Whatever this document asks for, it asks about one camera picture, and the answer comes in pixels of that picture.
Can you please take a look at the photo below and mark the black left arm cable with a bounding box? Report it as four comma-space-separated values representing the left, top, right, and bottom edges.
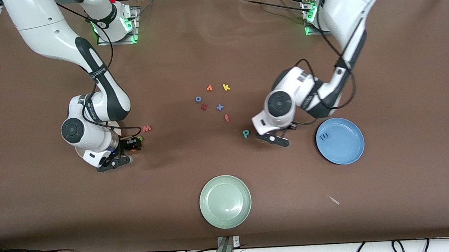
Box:
279, 0, 360, 127

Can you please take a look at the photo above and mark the brown paper table cover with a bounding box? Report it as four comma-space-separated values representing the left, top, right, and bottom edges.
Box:
0, 0, 449, 252

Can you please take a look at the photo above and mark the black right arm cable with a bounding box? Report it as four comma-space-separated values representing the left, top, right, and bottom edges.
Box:
54, 0, 143, 134

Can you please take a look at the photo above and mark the thin black base cable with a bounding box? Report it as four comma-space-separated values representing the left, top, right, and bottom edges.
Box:
239, 0, 314, 19

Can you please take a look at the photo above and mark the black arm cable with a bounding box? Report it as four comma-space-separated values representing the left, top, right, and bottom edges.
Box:
54, 0, 143, 134
279, 0, 360, 127

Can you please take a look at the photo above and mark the beige round plate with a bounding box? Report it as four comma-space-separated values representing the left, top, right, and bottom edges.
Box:
73, 120, 125, 164

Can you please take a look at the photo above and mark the blue round plate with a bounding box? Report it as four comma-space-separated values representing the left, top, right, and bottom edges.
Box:
314, 116, 367, 167

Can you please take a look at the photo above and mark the pale green round plate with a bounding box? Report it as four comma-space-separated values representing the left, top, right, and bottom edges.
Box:
197, 173, 254, 231

